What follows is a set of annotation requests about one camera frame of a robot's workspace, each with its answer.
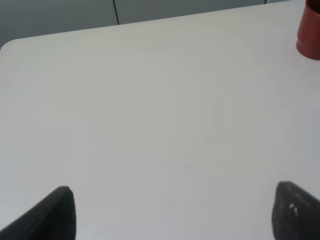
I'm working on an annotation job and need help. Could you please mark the red plastic cup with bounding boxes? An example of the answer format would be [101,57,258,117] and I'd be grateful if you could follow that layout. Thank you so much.
[296,0,320,60]

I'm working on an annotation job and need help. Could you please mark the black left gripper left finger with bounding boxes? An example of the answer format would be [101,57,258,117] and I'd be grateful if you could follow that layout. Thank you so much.
[0,186,77,240]

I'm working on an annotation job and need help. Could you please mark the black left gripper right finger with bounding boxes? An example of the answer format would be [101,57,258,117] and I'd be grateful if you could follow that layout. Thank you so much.
[271,181,320,240]

